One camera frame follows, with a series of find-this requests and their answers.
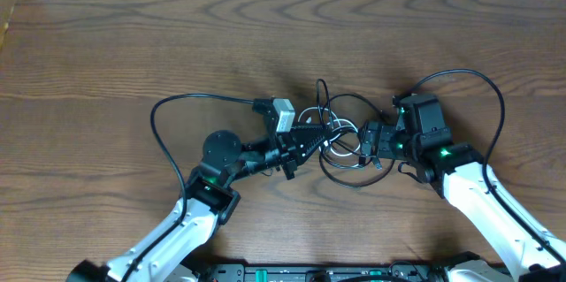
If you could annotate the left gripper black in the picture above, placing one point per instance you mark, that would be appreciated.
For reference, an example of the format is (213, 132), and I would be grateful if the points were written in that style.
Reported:
(290, 152)

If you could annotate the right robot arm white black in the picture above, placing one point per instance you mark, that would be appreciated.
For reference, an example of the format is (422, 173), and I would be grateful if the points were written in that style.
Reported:
(461, 175)

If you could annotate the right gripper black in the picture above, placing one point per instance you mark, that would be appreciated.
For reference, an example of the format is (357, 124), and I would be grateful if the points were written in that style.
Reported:
(385, 131)

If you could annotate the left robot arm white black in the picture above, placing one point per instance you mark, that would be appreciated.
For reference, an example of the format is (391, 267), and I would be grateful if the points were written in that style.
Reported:
(206, 201)

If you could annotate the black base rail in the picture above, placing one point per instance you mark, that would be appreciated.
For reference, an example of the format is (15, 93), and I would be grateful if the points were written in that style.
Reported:
(404, 270)

